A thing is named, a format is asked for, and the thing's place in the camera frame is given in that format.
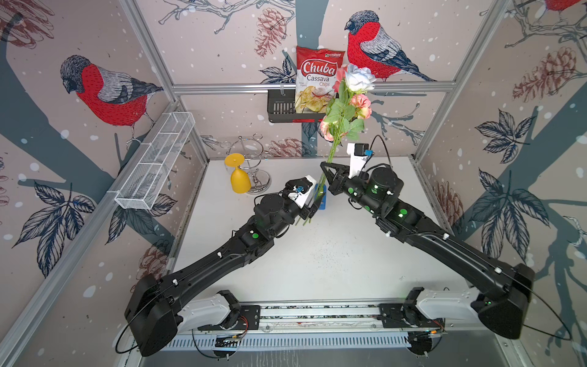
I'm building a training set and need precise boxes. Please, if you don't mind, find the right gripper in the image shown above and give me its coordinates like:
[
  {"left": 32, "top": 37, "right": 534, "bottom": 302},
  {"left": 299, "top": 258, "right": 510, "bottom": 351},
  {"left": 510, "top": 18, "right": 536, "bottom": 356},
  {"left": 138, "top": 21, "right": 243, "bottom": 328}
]
[{"left": 321, "top": 161, "right": 383, "bottom": 220}]

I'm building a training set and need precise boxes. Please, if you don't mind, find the pink artificial flower bouquet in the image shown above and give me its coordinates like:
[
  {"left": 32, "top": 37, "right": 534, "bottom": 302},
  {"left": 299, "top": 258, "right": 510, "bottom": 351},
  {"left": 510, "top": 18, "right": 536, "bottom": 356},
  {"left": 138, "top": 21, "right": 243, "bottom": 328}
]
[{"left": 297, "top": 63, "right": 377, "bottom": 226}]

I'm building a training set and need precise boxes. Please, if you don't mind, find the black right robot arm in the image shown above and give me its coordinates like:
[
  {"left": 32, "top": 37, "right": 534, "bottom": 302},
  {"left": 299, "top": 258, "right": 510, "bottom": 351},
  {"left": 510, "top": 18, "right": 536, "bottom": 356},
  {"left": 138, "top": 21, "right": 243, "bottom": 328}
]
[{"left": 320, "top": 162, "right": 535, "bottom": 339}]

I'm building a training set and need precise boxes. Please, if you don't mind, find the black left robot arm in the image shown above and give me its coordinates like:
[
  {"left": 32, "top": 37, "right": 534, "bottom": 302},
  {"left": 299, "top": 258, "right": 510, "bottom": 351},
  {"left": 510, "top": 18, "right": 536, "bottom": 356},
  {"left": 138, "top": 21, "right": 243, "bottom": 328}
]
[{"left": 125, "top": 193, "right": 323, "bottom": 356}]

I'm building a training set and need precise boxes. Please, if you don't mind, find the blue tape dispenser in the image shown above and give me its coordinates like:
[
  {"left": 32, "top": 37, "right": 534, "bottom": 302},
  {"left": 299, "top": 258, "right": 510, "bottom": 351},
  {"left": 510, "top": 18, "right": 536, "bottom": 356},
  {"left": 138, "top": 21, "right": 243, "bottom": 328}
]
[{"left": 319, "top": 185, "right": 328, "bottom": 210}]

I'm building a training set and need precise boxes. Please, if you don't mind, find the yellow upside-down wine glass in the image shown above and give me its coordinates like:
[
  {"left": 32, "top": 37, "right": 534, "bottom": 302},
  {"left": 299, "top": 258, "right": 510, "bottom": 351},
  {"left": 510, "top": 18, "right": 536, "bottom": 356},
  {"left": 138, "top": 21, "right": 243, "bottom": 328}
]
[{"left": 225, "top": 153, "right": 252, "bottom": 194}]

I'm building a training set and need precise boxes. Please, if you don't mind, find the chrome wine glass rack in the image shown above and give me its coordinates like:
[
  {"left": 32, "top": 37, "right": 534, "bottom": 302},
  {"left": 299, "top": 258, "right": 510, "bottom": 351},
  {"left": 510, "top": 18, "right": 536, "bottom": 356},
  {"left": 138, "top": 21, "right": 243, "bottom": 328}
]
[{"left": 226, "top": 133, "right": 271, "bottom": 195}]

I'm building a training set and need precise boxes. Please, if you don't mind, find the Chuba cassava chips bag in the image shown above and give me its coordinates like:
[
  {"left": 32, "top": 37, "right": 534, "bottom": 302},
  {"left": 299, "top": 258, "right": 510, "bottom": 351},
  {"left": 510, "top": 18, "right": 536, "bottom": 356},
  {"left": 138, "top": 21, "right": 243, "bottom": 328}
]
[{"left": 294, "top": 47, "right": 345, "bottom": 113}]

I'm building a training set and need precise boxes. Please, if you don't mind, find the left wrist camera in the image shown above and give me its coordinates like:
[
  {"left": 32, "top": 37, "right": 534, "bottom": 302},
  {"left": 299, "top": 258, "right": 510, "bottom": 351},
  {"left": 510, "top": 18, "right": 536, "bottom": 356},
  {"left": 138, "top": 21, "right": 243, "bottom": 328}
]
[{"left": 284, "top": 175, "right": 316, "bottom": 209}]

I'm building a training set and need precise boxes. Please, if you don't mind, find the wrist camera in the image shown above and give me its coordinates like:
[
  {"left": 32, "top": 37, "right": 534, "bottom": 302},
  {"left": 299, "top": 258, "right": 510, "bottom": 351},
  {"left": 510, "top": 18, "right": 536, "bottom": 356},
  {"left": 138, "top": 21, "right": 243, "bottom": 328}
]
[
  {"left": 284, "top": 175, "right": 316, "bottom": 209},
  {"left": 346, "top": 143, "right": 372, "bottom": 178}
]

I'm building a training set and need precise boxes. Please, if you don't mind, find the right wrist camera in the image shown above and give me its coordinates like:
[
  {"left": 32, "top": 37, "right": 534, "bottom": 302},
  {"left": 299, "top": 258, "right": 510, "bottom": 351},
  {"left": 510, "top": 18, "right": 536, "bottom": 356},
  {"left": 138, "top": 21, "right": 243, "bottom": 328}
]
[{"left": 346, "top": 143, "right": 372, "bottom": 178}]

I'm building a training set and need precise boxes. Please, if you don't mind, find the black wire wall basket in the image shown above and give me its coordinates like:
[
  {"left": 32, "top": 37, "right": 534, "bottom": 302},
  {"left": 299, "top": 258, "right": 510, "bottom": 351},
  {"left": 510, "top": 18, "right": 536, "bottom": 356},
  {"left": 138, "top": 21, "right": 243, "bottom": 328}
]
[{"left": 267, "top": 90, "right": 325, "bottom": 123}]

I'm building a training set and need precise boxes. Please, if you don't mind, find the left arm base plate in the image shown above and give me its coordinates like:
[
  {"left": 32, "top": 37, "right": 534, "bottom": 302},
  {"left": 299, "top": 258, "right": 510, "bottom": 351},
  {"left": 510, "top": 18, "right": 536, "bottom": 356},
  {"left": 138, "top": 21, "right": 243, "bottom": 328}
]
[{"left": 197, "top": 304, "right": 261, "bottom": 332}]

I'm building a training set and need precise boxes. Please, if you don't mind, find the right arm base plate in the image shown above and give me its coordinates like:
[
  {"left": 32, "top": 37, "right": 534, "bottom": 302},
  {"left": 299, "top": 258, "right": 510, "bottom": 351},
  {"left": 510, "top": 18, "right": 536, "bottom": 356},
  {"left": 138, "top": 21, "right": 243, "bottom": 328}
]
[{"left": 378, "top": 304, "right": 444, "bottom": 330}]

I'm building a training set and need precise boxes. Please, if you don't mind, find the white wire mesh shelf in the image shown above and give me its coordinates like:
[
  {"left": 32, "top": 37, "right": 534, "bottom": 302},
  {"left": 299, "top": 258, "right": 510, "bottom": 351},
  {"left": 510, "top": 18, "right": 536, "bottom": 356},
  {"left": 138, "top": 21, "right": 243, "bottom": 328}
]
[{"left": 115, "top": 112, "right": 195, "bottom": 210}]

